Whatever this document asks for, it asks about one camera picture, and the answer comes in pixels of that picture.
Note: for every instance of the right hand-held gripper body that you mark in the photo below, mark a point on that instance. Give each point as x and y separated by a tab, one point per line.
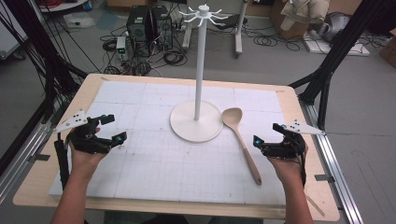
291	147

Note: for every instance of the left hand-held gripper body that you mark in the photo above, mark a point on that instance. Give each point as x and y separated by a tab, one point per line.
81	138

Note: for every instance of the wooden spoon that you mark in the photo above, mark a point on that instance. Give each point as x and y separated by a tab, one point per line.
232	118

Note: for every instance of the white hook stand rack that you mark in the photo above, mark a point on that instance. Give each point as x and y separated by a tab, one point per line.
196	124

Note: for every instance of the person's right hand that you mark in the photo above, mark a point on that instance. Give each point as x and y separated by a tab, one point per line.
289	171

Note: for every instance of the person's left hand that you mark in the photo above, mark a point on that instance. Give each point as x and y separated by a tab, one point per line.
81	163

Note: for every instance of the black tape piece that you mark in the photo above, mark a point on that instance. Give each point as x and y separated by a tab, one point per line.
42	157
323	178

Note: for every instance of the white grid mat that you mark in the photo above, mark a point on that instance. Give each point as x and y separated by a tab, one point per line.
155	171

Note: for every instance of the wooden stick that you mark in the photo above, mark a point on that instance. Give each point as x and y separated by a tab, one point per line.
316	206

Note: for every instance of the small grey power supply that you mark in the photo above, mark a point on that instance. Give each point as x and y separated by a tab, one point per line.
121	48

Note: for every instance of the person's lap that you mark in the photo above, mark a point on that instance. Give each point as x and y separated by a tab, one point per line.
124	218

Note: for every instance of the black computer tower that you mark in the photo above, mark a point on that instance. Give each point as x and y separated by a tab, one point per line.
162	26
139	29

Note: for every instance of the cardboard box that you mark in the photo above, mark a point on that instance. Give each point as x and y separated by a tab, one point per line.
389	49
294	32

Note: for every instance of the white stand leg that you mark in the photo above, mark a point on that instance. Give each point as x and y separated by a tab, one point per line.
187	34
239	37

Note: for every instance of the white flat board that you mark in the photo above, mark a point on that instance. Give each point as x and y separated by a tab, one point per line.
342	49

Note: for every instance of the clear plastic bag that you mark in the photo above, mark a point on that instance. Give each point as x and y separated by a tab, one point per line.
79	20

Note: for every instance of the grey bag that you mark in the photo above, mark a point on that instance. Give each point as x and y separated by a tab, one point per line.
334	26

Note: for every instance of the beige jacket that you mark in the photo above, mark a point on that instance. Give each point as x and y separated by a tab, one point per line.
306	12

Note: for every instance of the grey cabinet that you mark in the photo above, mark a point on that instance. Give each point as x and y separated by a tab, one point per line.
9	34

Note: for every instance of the aluminium rail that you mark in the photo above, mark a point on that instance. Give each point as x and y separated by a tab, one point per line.
336	174
21	155

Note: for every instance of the black metal frame post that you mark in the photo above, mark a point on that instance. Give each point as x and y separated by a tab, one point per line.
37	40
342	40

